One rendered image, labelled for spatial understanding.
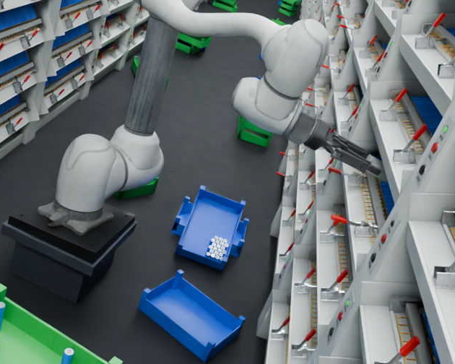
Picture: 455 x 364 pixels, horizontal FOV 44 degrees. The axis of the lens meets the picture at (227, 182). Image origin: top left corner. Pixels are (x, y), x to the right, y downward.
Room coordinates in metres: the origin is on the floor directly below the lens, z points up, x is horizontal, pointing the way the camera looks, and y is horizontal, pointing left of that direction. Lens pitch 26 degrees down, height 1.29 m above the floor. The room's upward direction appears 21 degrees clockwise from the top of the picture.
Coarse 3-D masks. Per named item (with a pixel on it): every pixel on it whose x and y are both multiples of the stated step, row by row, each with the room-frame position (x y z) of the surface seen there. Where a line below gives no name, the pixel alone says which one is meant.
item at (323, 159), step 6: (330, 126) 2.26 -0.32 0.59; (330, 132) 2.07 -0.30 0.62; (318, 150) 2.05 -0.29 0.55; (324, 150) 2.06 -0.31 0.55; (318, 156) 2.00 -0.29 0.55; (324, 156) 2.00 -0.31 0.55; (330, 156) 1.98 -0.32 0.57; (318, 162) 1.93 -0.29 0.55; (324, 162) 1.93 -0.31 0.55; (330, 162) 1.81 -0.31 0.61; (318, 168) 1.88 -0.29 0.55; (324, 168) 1.81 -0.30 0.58; (318, 174) 1.80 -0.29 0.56; (324, 174) 1.80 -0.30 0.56; (318, 180) 1.78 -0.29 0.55; (318, 186) 1.65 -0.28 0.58
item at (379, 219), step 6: (366, 174) 1.39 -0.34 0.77; (366, 180) 1.39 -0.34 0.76; (372, 180) 1.35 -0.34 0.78; (372, 186) 1.31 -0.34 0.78; (372, 192) 1.28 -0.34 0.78; (372, 198) 1.25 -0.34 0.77; (378, 198) 1.25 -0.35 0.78; (372, 204) 1.23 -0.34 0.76; (378, 204) 1.21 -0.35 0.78; (366, 210) 1.21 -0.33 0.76; (372, 210) 1.21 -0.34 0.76; (378, 210) 1.18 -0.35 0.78; (366, 216) 1.18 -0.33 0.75; (378, 216) 1.16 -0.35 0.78; (378, 222) 1.12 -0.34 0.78; (384, 222) 1.13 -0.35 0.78; (378, 228) 1.10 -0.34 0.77
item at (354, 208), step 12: (360, 144) 1.56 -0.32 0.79; (372, 144) 1.56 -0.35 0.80; (348, 168) 1.48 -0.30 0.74; (348, 192) 1.33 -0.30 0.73; (360, 192) 1.33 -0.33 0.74; (348, 204) 1.26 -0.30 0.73; (360, 204) 1.26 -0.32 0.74; (348, 216) 1.21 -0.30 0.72; (360, 216) 1.20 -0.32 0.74; (384, 216) 1.20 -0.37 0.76; (348, 228) 1.19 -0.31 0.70; (360, 240) 1.08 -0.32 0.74; (372, 240) 1.09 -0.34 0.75; (360, 252) 1.04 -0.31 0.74; (360, 264) 0.95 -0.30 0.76
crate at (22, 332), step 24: (0, 288) 0.84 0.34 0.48; (24, 312) 0.83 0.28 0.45; (0, 336) 0.79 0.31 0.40; (24, 336) 0.82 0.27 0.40; (48, 336) 0.81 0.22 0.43; (0, 360) 0.74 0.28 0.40; (24, 360) 0.76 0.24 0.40; (48, 360) 0.78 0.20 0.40; (72, 360) 0.80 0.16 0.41; (96, 360) 0.78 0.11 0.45; (120, 360) 0.77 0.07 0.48
